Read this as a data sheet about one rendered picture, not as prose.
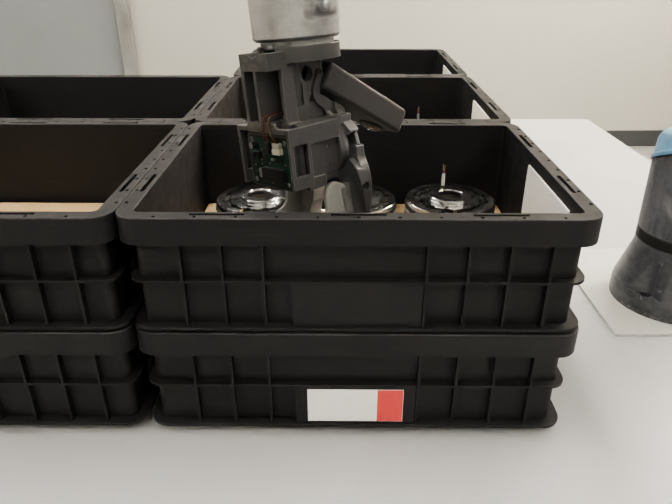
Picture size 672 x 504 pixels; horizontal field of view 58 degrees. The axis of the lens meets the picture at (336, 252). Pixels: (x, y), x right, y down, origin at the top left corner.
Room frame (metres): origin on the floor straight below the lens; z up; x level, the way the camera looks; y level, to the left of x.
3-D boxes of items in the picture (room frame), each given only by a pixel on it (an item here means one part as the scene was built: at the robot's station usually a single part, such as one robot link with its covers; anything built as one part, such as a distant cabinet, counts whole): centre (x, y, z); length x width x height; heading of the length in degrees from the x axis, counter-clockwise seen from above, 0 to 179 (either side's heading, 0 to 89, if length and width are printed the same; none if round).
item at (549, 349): (0.59, -0.02, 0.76); 0.40 x 0.30 x 0.12; 89
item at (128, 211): (0.59, -0.02, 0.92); 0.40 x 0.30 x 0.02; 89
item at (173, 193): (0.59, -0.02, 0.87); 0.40 x 0.30 x 0.11; 89
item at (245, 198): (0.65, 0.09, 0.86); 0.05 x 0.05 x 0.01
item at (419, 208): (0.65, -0.13, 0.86); 0.10 x 0.10 x 0.01
